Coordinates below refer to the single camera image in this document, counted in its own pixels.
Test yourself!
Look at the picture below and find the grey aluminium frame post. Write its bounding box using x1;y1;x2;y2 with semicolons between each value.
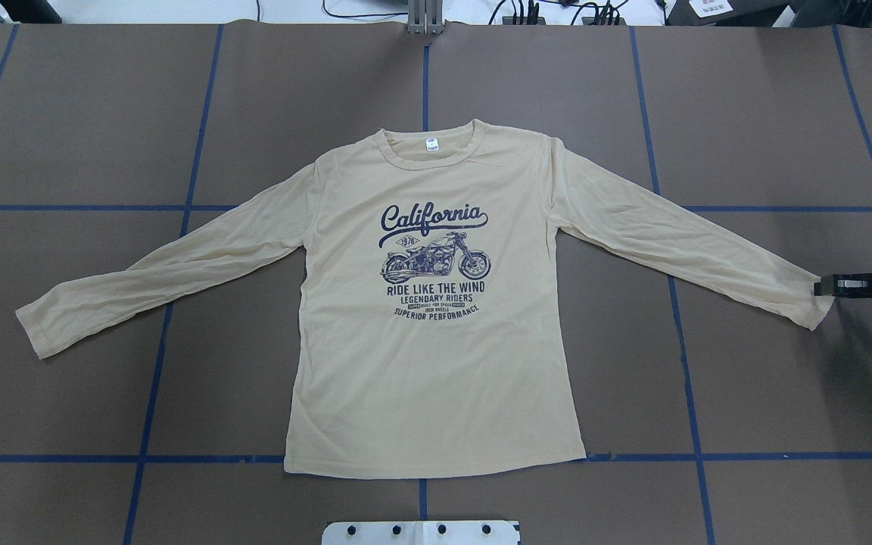
407;0;445;36

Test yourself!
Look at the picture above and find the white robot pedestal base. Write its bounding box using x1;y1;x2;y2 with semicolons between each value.
321;520;522;544

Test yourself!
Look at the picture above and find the cream long-sleeve printed shirt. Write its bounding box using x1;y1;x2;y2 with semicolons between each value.
15;120;833;479

